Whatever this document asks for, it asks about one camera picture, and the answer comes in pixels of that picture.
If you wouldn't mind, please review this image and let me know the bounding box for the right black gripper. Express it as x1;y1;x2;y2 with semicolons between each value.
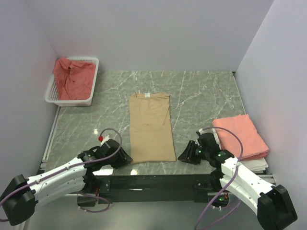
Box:
177;140;210;165

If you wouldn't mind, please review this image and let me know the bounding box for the beige t shirt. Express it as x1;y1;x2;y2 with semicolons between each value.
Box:
129;92;176;164

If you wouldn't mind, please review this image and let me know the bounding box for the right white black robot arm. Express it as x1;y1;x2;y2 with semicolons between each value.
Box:
178;132;298;230

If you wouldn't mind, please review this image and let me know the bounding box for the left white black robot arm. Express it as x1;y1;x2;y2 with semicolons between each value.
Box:
0;139;132;226

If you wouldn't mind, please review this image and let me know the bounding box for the black base beam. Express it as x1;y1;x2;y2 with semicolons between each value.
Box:
82;174;222;203

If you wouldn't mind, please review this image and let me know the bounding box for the folded pink t shirt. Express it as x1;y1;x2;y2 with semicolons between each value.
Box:
213;115;269;161

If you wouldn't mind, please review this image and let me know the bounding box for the folded white t shirt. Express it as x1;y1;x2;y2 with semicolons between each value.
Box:
241;158;269;172

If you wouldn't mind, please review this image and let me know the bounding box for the crumpled pink t shirt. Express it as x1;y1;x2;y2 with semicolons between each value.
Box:
53;57;96;100

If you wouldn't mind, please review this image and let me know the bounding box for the white plastic basket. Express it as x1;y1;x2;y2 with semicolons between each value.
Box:
45;57;99;107

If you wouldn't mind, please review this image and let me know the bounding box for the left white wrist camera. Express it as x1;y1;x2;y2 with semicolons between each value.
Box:
98;134;111;146

